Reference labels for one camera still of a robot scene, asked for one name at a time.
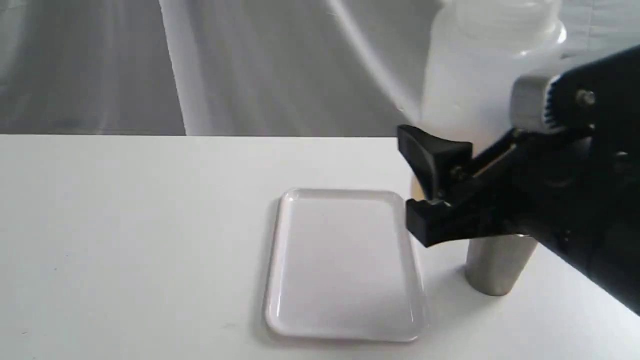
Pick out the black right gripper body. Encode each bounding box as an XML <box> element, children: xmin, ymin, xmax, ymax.
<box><xmin>450</xmin><ymin>129</ymin><xmax>639</xmax><ymax>313</ymax></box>

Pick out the translucent squeeze bottle amber liquid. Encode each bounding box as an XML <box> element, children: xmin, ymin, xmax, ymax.
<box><xmin>410</xmin><ymin>0</ymin><xmax>568</xmax><ymax>201</ymax></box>

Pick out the stainless steel cup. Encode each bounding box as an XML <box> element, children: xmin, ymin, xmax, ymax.
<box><xmin>464</xmin><ymin>234</ymin><xmax>538</xmax><ymax>297</ymax></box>

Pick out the white rectangular plastic tray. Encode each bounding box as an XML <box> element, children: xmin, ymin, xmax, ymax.
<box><xmin>263</xmin><ymin>187</ymin><xmax>428</xmax><ymax>343</ymax></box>

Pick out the grey fabric backdrop curtain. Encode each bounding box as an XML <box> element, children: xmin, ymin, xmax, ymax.
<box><xmin>1</xmin><ymin>0</ymin><xmax>639</xmax><ymax>137</ymax></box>

